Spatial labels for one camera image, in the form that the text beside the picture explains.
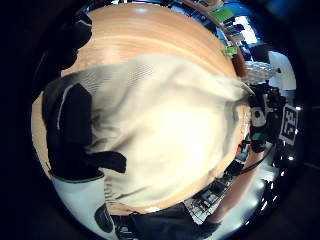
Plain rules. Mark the cream cloth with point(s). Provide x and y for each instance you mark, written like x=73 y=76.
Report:
x=166 y=133

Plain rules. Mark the the person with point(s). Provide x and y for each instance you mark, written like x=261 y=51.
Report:
x=166 y=223

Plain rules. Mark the green box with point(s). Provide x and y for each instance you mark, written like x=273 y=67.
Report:
x=222 y=14

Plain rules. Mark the small green packet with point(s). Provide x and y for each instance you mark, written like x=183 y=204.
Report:
x=230 y=50

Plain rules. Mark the clear plastic bag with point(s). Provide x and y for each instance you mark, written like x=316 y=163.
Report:
x=261 y=71

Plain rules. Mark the white marker cube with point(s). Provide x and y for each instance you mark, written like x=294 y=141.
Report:
x=289 y=124

